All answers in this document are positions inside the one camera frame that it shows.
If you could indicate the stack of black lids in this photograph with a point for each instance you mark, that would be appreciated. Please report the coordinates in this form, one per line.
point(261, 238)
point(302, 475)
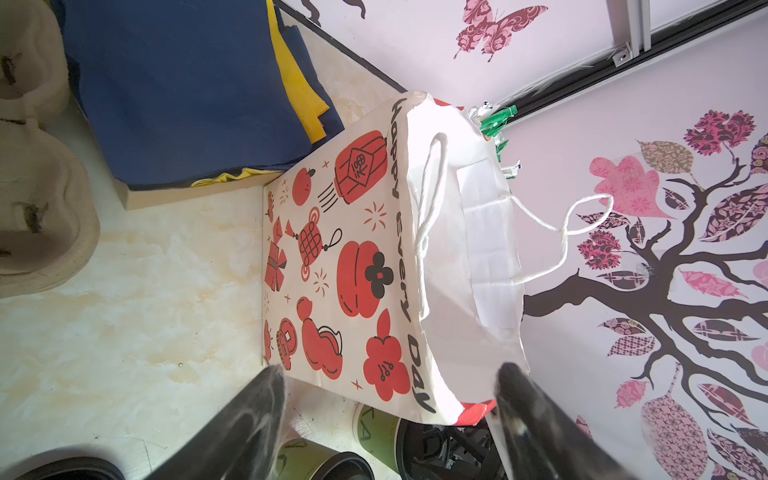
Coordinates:
point(75, 468)

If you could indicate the aluminium rail back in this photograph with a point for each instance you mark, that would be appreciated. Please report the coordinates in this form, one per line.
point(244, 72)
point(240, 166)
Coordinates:
point(630, 22)

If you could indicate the navy napkin stack box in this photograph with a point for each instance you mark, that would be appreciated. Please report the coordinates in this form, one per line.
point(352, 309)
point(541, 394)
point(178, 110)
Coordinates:
point(184, 96)

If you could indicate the green paper cup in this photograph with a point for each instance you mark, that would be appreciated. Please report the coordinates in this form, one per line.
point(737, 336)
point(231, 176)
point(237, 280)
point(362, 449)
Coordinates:
point(302, 459)
point(382, 435)

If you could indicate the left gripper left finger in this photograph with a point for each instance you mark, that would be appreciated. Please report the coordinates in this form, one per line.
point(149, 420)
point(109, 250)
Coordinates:
point(241, 441)

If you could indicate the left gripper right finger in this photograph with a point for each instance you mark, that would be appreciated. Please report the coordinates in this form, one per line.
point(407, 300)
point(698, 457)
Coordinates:
point(542, 442)

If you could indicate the white red paper bag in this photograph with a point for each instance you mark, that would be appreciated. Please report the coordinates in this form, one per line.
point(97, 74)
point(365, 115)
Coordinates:
point(392, 275)

